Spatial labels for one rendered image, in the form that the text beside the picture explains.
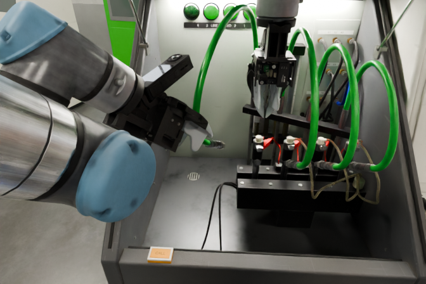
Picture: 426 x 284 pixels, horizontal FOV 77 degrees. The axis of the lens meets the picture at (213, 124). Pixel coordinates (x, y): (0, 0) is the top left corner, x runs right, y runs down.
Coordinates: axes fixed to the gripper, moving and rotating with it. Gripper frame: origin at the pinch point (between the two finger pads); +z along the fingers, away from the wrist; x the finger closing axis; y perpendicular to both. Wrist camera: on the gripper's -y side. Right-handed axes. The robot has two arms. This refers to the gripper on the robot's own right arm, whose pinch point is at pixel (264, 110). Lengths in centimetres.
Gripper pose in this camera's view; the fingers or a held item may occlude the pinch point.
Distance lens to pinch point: 61.6
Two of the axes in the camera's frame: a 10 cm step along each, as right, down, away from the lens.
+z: 0.0, 8.7, 5.0
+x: 10.0, 0.3, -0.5
